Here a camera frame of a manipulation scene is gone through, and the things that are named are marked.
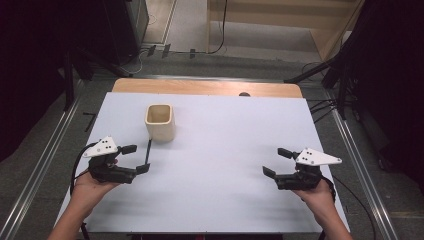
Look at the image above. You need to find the light wooden shelf unit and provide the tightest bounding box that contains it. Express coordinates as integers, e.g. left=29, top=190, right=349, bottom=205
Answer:
left=205, top=0, right=366, bottom=62

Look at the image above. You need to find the black cabinet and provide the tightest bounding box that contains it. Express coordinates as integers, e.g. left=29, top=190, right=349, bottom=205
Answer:
left=99, top=0, right=150, bottom=66

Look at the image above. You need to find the person's left hand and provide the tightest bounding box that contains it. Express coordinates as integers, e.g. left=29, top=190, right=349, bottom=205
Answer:
left=68, top=159, right=120, bottom=214

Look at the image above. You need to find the wooden table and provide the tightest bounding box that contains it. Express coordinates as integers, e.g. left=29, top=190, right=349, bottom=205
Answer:
left=111, top=77, right=304, bottom=99

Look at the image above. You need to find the white floor cable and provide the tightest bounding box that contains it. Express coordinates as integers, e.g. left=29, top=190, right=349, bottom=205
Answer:
left=124, top=46, right=153, bottom=76

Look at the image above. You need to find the black metal stand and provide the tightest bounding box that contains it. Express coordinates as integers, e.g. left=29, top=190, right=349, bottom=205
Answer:
left=283, top=54, right=356, bottom=122
left=61, top=46, right=134, bottom=112

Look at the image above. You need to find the beige square cup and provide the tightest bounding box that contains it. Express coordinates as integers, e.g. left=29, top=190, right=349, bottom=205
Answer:
left=144, top=103, right=177, bottom=143

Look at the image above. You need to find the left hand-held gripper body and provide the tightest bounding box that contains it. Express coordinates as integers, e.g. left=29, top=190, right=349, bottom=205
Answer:
left=82, top=135, right=138, bottom=185

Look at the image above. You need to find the black angled floor tape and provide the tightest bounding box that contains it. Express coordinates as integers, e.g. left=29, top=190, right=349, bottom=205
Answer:
left=82, top=111, right=98, bottom=133

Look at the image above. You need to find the dark curtain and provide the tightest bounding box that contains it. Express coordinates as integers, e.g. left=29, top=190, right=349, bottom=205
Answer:
left=339, top=0, right=424, bottom=188
left=0, top=0, right=111, bottom=164

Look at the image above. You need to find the hand-held gripper black cable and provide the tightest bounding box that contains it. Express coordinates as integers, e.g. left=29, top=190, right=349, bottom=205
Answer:
left=320, top=174, right=378, bottom=240
left=69, top=142, right=98, bottom=196

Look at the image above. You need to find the left hand-held gripper black cable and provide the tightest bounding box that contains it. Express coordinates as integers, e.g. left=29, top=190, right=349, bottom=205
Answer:
left=69, top=142, right=98, bottom=196

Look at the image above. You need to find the person's right hand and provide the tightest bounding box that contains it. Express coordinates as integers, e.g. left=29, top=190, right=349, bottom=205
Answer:
left=292, top=177, right=336, bottom=216

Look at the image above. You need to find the metal floor rail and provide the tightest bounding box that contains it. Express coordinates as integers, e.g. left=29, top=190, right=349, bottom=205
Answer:
left=0, top=79, right=85, bottom=240
left=321, top=87, right=400, bottom=240

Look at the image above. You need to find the right hand-held gripper black cable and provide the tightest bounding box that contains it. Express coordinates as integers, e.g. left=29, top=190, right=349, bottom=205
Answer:
left=320, top=174, right=378, bottom=240

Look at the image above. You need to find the black pen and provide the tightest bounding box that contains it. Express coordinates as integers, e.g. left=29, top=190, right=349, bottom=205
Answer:
left=144, top=138, right=153, bottom=166

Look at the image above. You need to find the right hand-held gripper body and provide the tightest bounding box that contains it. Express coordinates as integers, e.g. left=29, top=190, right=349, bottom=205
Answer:
left=273, top=147, right=343, bottom=192

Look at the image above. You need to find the thin black hanging cable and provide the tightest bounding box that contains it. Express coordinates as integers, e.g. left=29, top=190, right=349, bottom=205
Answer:
left=207, top=0, right=230, bottom=56

